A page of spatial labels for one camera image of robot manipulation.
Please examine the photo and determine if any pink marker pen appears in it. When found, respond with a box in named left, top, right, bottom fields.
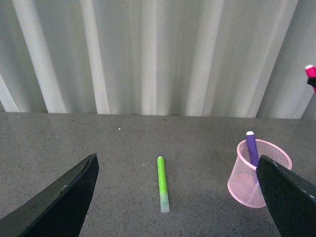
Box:
left=305, top=64, right=316, bottom=94

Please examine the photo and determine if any white pleated curtain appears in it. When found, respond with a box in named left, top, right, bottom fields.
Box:
left=0, top=0, right=316, bottom=119

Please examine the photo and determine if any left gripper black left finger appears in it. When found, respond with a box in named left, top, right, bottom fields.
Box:
left=0, top=154, right=99, bottom=237

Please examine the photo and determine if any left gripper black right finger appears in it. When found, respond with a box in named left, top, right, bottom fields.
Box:
left=256, top=155, right=316, bottom=237

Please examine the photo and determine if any pink mesh pen cup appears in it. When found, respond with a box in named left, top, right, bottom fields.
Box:
left=227, top=139, right=292, bottom=208

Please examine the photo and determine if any purple marker pen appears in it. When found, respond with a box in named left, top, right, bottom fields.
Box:
left=246, top=131, right=259, bottom=167

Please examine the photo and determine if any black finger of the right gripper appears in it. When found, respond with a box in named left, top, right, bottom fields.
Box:
left=307, top=77, right=316, bottom=90

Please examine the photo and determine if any green marker pen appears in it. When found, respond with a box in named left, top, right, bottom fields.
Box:
left=157, top=157, right=170, bottom=213

